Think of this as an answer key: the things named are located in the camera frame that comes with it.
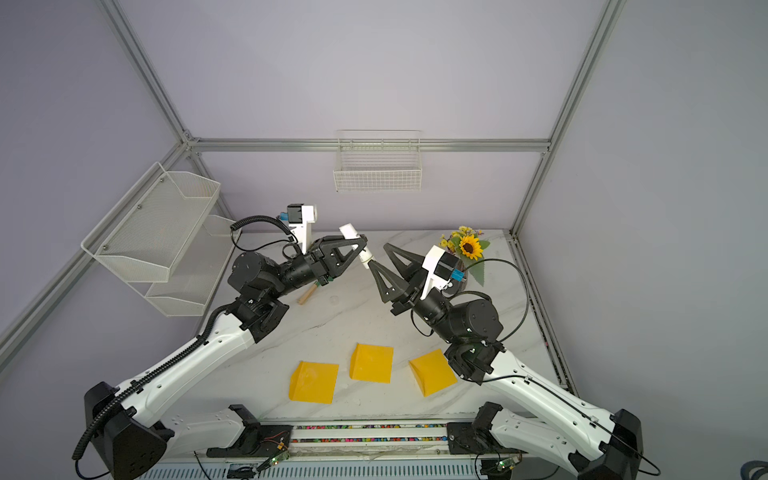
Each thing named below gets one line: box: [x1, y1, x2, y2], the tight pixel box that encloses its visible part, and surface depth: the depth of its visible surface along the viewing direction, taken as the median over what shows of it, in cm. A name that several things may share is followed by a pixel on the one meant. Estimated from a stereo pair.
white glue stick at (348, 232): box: [338, 223, 360, 239], surface depth 53 cm
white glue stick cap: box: [359, 246, 374, 269], surface depth 54 cm
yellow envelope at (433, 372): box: [409, 348, 458, 397], surface depth 85 cm
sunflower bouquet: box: [439, 226, 490, 287], surface depth 85 cm
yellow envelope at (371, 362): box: [349, 342, 394, 384], surface depth 88 cm
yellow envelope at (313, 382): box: [288, 361, 339, 404], surface depth 85 cm
